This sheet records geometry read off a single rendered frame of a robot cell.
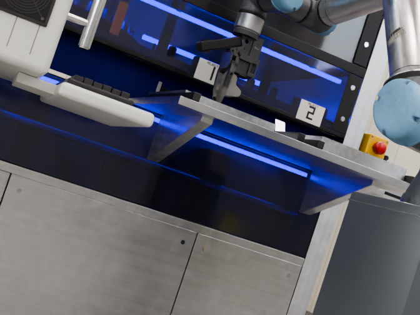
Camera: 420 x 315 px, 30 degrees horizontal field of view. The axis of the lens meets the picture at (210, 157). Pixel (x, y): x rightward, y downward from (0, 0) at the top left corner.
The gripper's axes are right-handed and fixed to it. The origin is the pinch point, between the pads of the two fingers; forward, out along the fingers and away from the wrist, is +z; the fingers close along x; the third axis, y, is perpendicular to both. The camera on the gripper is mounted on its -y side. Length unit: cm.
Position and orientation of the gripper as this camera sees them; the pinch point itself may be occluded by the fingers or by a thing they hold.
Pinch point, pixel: (215, 99)
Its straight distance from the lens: 209.5
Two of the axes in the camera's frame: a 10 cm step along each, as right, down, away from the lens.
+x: -3.4, -0.6, 9.4
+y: 8.8, 3.2, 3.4
